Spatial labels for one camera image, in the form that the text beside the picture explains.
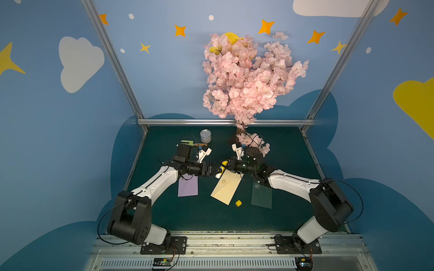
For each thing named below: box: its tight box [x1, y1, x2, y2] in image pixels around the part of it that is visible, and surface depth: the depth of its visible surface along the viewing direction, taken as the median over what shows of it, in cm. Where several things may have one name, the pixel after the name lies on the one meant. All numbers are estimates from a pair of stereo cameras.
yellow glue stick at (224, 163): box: [215, 160, 229, 179], surface depth 81 cm
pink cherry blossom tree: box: [201, 33, 310, 157], surface depth 74 cm
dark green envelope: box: [250, 180, 273, 210], surface depth 90 cm
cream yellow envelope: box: [210, 168, 245, 207], surface depth 94 cm
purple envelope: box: [177, 173, 199, 198], surface depth 93 cm
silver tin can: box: [199, 128, 212, 144], surface depth 113 cm
